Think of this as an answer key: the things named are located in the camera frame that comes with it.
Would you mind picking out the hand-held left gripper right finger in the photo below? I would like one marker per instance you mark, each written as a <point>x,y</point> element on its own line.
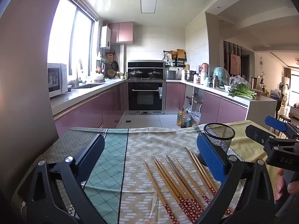
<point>211,158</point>

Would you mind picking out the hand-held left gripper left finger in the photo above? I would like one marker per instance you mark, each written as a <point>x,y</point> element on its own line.
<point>91,156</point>

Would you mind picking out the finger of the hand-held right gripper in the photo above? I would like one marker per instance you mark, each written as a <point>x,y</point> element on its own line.
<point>276,123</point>
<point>280,154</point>

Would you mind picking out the black mesh utensil holder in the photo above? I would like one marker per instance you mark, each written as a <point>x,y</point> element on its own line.
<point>222,140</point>

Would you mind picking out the bunch of wooden chopsticks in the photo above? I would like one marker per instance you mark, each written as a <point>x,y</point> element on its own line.
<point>186,205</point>

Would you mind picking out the person's right hand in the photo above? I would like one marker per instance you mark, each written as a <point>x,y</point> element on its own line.
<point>279,187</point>

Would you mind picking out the dark plastic bag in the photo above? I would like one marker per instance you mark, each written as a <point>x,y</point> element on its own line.
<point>275,94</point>

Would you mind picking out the yellow cloth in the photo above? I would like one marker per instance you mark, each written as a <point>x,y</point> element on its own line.
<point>247,149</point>

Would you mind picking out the crumpled floor plastic bag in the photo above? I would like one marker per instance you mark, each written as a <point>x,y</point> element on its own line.
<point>195,117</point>

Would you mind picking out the bunch of green vegetables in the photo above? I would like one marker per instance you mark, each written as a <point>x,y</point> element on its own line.
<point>243,92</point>

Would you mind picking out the dark tumbler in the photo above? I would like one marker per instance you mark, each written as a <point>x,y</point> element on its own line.
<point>254,82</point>

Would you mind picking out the long pink base cabinets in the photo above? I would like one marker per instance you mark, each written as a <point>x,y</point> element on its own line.
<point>93,107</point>

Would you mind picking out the patterned beige green tablecloth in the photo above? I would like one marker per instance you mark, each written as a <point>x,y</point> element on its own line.
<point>140,144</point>

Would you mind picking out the pink base cabinets with island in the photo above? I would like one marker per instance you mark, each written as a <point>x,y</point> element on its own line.
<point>222,108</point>

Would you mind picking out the clear plastic bag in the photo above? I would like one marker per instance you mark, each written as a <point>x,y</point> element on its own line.
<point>237,79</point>

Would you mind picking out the teal countertop appliance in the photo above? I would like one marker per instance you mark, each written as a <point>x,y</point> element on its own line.
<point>222,74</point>

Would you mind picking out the steel thermos bottle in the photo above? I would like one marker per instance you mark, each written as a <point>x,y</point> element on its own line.
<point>215,82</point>

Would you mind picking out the white bowl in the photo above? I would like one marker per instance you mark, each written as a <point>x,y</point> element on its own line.
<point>100,77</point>

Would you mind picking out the black built-in oven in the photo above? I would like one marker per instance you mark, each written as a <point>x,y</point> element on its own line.
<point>146,95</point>

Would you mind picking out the kitchen faucet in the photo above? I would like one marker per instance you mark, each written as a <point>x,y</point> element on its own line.
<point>77,74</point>

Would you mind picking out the white microwave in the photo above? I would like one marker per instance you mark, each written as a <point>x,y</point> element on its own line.
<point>57,79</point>

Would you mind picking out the steel stock pot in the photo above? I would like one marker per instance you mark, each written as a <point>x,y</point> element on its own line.
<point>189,75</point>

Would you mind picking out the pink electric kettle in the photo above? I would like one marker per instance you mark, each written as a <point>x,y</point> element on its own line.
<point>204,68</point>

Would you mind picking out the silver countertop appliance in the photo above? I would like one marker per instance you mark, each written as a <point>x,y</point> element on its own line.
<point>171,74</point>

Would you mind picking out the lidded cooking pot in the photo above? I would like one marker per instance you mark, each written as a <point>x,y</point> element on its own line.
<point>154,72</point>
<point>136,72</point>

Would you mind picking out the black stove hood unit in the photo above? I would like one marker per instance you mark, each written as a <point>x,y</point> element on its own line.
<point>146,64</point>

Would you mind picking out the wooden cutting board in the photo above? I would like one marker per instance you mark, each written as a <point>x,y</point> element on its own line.
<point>181,54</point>

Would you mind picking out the kitchen window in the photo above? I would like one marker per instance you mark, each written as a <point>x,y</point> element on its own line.
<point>70,39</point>

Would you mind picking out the white water heater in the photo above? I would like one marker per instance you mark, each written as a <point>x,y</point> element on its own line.
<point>105,37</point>

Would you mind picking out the ceiling light panel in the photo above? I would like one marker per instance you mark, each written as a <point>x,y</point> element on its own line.
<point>148,5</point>

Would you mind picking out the framed wall picture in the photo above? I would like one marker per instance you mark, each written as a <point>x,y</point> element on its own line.
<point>235,63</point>

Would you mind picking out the wall rack of pans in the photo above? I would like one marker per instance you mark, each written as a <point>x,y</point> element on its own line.
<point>112,66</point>

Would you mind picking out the black wall shelf rack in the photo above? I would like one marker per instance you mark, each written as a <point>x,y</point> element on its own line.
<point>174,61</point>

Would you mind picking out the pink wall cabinet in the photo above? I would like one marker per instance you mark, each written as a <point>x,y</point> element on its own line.
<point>121,32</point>

